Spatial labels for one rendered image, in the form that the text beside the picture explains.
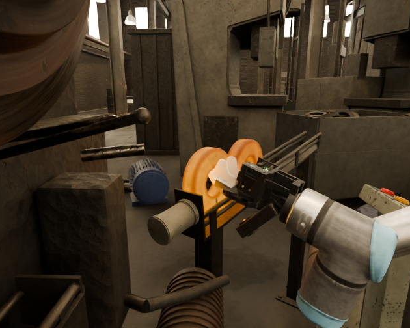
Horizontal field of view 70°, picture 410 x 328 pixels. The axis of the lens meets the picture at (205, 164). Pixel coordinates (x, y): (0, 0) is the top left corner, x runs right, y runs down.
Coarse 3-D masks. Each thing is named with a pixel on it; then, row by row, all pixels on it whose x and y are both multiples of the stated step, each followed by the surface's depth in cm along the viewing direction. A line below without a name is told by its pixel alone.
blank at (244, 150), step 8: (240, 144) 73; (248, 144) 74; (256, 144) 78; (232, 152) 73; (240, 152) 72; (248, 152) 75; (256, 152) 79; (240, 160) 72; (248, 160) 80; (256, 160) 79; (240, 168) 73
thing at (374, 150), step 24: (288, 120) 244; (312, 120) 211; (336, 120) 207; (360, 120) 211; (384, 120) 216; (408, 120) 221; (288, 144) 246; (336, 144) 212; (360, 144) 216; (384, 144) 221; (408, 144) 226; (312, 168) 214; (336, 168) 216; (360, 168) 221; (384, 168) 226; (408, 168) 231; (336, 192) 221; (360, 192) 226; (408, 192) 237
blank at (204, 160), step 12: (192, 156) 62; (204, 156) 61; (216, 156) 64; (228, 156) 69; (192, 168) 60; (204, 168) 62; (192, 180) 59; (204, 180) 62; (192, 192) 60; (204, 192) 62; (216, 192) 68; (204, 204) 63
